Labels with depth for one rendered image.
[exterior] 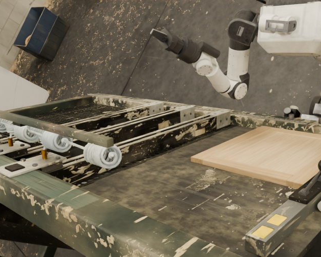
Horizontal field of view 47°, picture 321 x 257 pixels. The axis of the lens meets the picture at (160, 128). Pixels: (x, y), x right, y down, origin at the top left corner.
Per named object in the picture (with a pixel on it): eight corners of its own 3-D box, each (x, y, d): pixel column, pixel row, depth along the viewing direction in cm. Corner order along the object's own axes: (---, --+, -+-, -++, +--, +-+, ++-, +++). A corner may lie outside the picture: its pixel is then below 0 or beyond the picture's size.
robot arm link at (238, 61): (233, 83, 179) (236, 40, 166) (252, 94, 170) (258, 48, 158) (215, 91, 174) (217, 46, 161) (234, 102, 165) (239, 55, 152)
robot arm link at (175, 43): (165, 22, 143) (188, 35, 149) (153, 43, 146) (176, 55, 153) (177, 34, 133) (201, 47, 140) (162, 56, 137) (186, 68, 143)
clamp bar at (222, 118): (233, 124, 191) (234, 78, 185) (15, 209, 107) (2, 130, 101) (217, 122, 197) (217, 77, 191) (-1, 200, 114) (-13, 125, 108)
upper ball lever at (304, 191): (310, 198, 100) (339, 163, 92) (304, 203, 97) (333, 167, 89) (298, 188, 101) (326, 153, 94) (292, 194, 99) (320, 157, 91)
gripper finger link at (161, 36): (154, 27, 136) (166, 34, 139) (149, 34, 137) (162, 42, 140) (155, 29, 135) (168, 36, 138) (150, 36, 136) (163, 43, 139)
